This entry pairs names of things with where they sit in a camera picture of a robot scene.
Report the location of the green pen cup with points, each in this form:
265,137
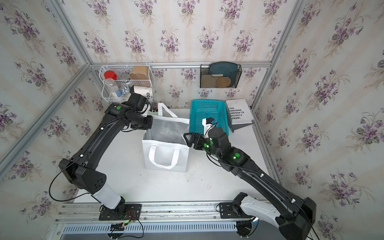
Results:
153,108

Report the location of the white insulated delivery bag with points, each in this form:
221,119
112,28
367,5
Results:
164,146

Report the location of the clear plastic bottle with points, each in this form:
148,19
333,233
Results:
113,88

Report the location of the white book with text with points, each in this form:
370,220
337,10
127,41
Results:
239,112

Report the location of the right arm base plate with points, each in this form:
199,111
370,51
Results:
230,211

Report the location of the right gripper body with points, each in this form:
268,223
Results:
200,144

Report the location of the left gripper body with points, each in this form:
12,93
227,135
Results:
145,123

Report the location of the teal plate in organizer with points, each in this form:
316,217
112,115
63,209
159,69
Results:
222,68

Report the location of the small circuit board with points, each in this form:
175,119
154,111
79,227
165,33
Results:
117,227

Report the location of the teal plastic basket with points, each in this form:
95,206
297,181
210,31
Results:
203,109

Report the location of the white cylindrical cup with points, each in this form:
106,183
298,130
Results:
144,91

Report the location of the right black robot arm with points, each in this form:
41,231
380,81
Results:
292,215

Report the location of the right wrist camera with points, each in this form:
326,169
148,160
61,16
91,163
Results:
208,124

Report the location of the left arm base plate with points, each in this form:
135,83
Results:
126,212

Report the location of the red lid jar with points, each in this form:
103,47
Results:
110,75

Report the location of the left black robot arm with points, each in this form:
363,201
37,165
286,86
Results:
80,169

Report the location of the round cork coaster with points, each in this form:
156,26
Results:
223,82

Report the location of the white wire wall basket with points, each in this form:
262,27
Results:
124,82

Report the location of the black mesh wall organizer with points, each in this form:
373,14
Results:
208,81

